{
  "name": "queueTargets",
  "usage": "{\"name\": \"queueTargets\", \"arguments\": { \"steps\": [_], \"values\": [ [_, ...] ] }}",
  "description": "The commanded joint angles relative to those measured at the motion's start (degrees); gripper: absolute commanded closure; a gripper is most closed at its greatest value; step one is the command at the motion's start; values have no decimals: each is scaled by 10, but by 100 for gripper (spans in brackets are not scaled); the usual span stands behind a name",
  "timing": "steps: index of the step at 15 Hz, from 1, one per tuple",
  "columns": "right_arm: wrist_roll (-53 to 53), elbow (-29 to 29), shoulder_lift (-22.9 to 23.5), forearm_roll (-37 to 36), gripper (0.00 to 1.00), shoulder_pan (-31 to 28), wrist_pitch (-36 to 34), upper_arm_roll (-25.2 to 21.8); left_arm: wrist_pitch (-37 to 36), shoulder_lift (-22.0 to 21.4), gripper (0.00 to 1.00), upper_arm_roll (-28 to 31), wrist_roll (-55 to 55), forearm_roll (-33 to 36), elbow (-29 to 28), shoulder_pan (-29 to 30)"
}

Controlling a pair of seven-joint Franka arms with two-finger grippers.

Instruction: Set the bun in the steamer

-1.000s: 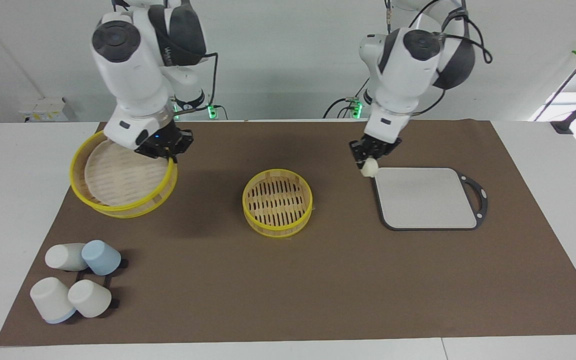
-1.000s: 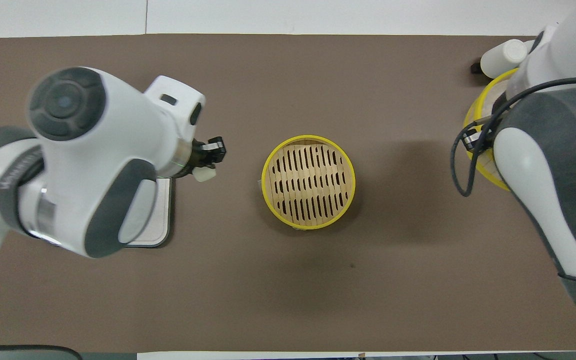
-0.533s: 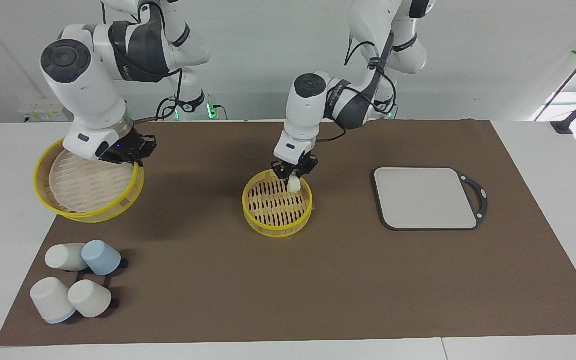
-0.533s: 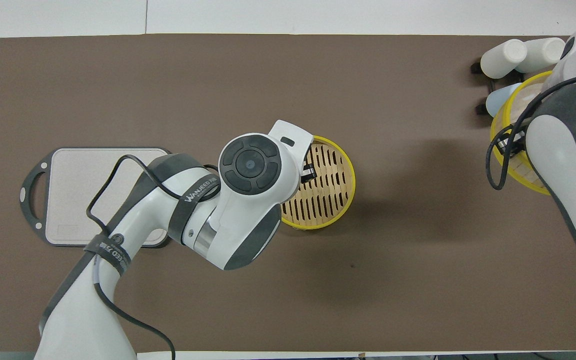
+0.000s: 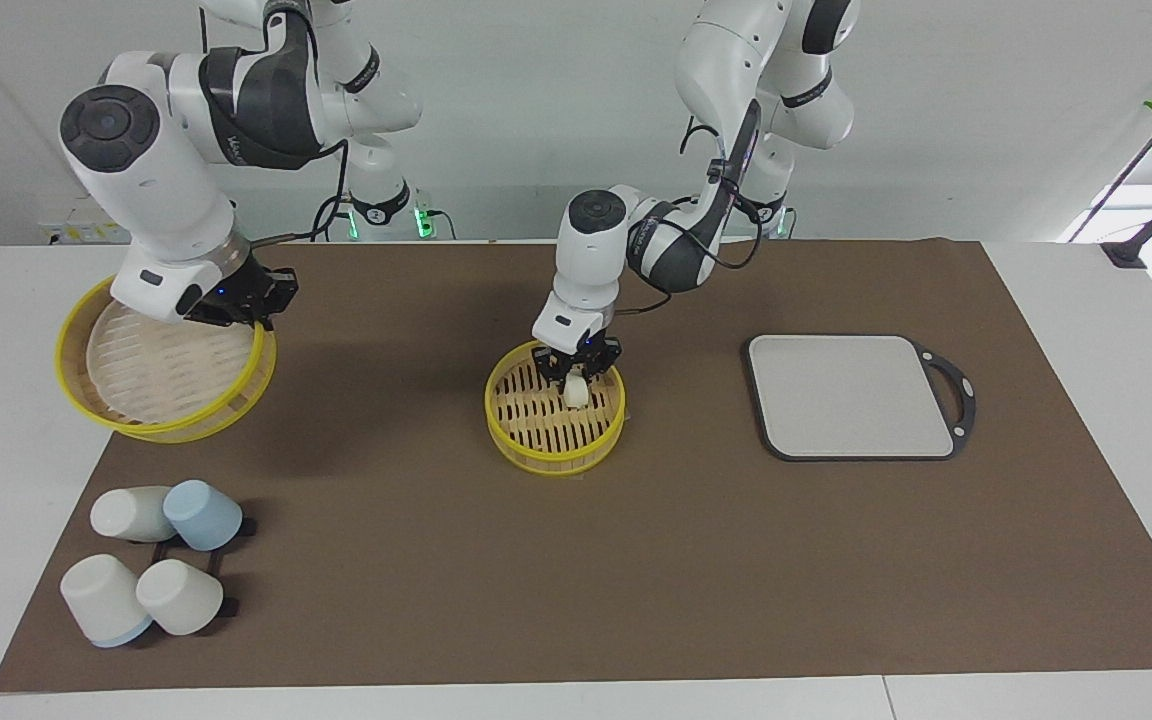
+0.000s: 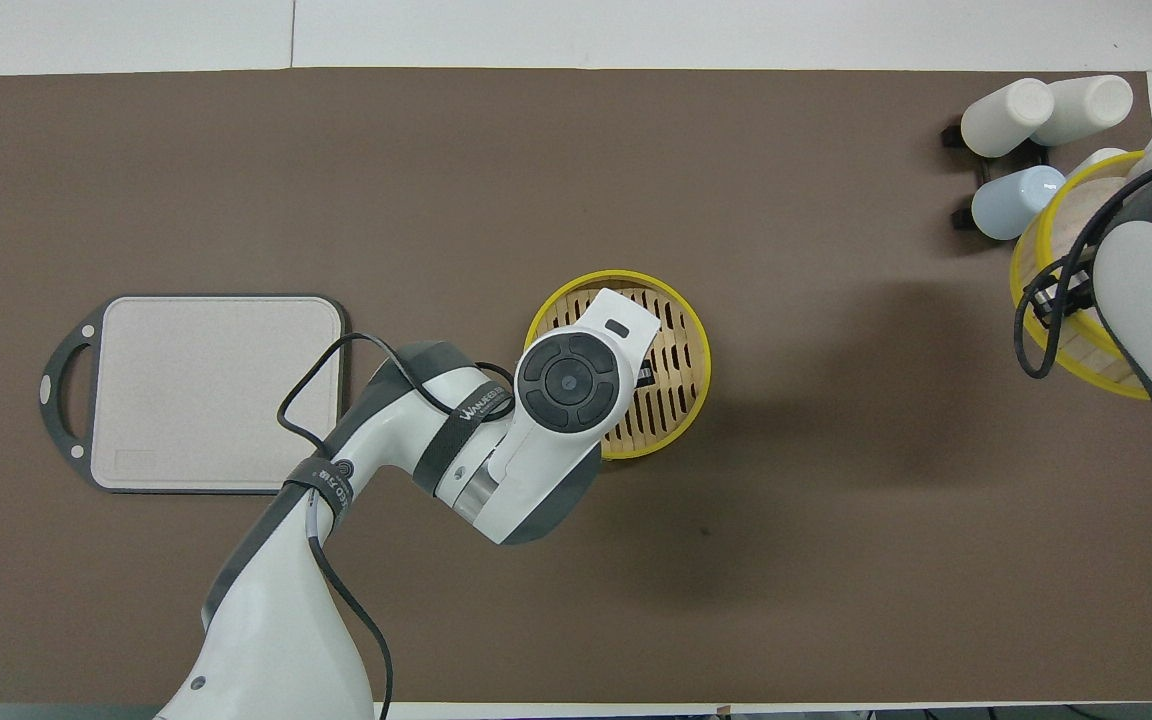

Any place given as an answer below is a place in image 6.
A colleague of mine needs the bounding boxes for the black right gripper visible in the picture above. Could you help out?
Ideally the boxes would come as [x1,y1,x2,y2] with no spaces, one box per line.
[1029,262,1099,331]

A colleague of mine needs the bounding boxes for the yellow bamboo steamer base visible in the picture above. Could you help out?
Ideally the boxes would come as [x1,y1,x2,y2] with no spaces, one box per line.
[1010,150,1152,402]

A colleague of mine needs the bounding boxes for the yellow rimmed bamboo steamer basket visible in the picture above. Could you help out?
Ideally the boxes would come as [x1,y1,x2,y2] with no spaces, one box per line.
[523,268,712,462]

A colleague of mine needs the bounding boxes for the light blue plastic cup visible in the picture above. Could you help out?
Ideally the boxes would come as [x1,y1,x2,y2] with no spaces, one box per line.
[971,165,1068,242]

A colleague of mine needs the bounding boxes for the black cup rack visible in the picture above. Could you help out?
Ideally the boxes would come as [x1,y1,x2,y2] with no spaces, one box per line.
[941,118,1052,233]

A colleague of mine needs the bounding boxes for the white cup with blue rim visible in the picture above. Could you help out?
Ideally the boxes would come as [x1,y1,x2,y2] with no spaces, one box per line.
[1068,147,1131,181]

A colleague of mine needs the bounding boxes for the white plastic cup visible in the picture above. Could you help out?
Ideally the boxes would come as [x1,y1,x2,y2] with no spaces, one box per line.
[960,78,1056,159]
[1031,75,1135,148]

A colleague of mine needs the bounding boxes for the brown table mat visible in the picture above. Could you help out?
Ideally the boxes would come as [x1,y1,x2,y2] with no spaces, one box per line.
[0,67,1152,707]

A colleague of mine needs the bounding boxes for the grey and white cutting board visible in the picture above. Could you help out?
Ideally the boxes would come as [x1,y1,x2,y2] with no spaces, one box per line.
[39,293,349,497]

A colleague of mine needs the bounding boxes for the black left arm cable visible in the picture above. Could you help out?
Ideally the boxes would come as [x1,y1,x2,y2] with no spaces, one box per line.
[277,332,517,720]

